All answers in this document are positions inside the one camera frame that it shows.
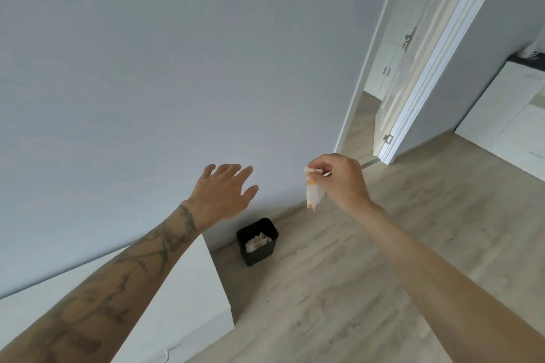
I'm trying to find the person's right hand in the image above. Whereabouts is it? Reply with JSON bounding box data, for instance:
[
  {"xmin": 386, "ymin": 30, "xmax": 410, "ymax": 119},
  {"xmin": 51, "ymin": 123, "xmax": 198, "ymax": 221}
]
[{"xmin": 307, "ymin": 153, "xmax": 386, "ymax": 220}]

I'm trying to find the person's left hand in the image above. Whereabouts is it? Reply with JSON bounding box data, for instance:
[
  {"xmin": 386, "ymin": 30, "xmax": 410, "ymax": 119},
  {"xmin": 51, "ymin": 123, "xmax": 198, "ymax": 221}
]
[{"xmin": 182, "ymin": 163, "xmax": 259, "ymax": 234}]

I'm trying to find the white stained wipe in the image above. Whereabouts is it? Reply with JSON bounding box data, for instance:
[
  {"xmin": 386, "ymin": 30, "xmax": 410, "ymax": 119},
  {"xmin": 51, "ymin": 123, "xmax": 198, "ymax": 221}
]
[{"xmin": 303, "ymin": 166, "xmax": 332, "ymax": 211}]

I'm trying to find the low white wooden cabinet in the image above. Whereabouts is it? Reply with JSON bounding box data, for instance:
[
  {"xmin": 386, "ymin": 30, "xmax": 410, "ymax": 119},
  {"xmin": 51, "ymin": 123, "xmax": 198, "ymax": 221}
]
[{"xmin": 0, "ymin": 234, "xmax": 235, "ymax": 363}]

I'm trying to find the person's left forearm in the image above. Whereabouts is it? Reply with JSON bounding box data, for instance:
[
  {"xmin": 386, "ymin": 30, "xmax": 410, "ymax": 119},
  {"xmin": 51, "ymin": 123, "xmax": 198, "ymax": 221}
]
[{"xmin": 0, "ymin": 201, "xmax": 203, "ymax": 363}]

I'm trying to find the person's right forearm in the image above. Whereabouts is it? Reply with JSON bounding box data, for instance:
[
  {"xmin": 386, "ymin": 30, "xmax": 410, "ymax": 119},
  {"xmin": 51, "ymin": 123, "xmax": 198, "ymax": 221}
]
[{"xmin": 355, "ymin": 201, "xmax": 545, "ymax": 363}]

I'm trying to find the black trash bin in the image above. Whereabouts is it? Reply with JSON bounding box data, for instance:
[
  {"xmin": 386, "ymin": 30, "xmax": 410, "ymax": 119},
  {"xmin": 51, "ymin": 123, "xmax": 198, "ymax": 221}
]
[{"xmin": 236, "ymin": 217, "xmax": 280, "ymax": 267}]

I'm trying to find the white open room door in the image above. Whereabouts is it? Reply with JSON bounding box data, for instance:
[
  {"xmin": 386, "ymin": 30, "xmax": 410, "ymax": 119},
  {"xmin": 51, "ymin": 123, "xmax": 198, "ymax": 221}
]
[{"xmin": 372, "ymin": 0, "xmax": 486, "ymax": 158}]

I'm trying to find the white cabinet door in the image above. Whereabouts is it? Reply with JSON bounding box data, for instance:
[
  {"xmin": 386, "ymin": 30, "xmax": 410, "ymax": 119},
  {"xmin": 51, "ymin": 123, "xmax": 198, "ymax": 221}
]
[{"xmin": 454, "ymin": 61, "xmax": 545, "ymax": 151}]

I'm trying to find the white wardrobe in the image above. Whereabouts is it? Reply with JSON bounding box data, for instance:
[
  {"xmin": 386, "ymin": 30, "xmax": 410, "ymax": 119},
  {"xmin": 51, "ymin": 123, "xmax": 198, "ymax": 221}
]
[{"xmin": 364, "ymin": 0, "xmax": 452, "ymax": 100}]

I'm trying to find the white door frame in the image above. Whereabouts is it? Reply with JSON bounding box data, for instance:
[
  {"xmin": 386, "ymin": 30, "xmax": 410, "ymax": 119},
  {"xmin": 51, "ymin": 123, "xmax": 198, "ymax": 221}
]
[{"xmin": 334, "ymin": 0, "xmax": 516, "ymax": 166}]

